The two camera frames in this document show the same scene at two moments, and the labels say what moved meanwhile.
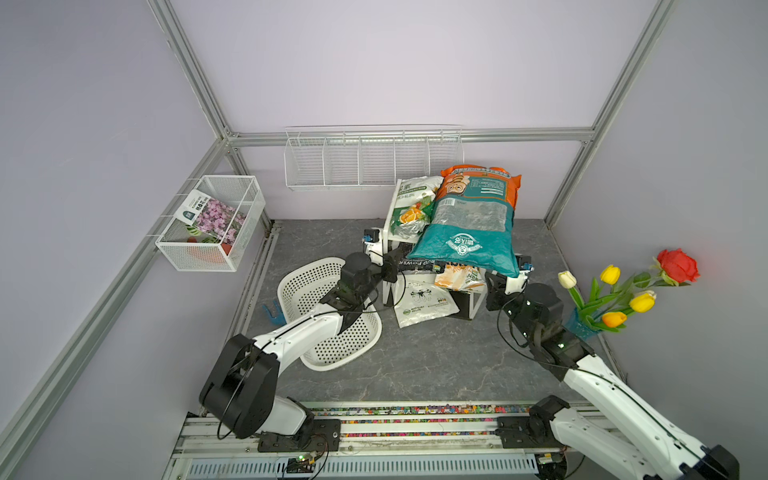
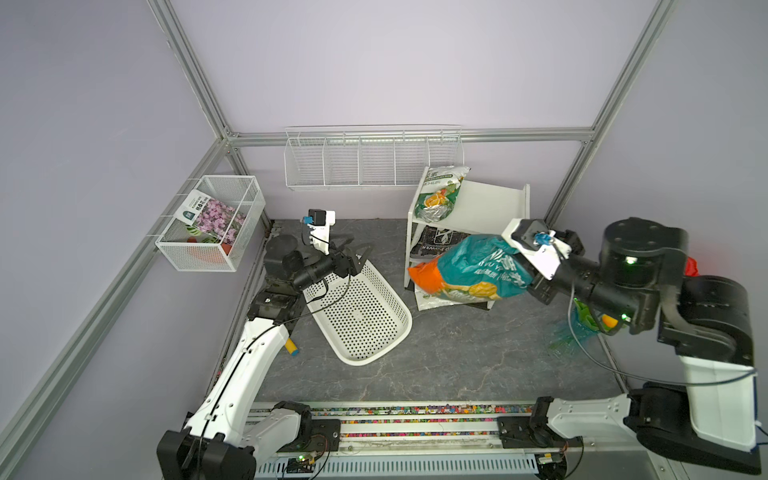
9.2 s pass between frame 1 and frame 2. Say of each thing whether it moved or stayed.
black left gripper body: moved
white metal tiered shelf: moved
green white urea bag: moved
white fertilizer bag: moved
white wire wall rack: stayed
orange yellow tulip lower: stayed
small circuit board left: stayed
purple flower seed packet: stayed
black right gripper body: moved
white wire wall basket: stayed
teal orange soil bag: moved
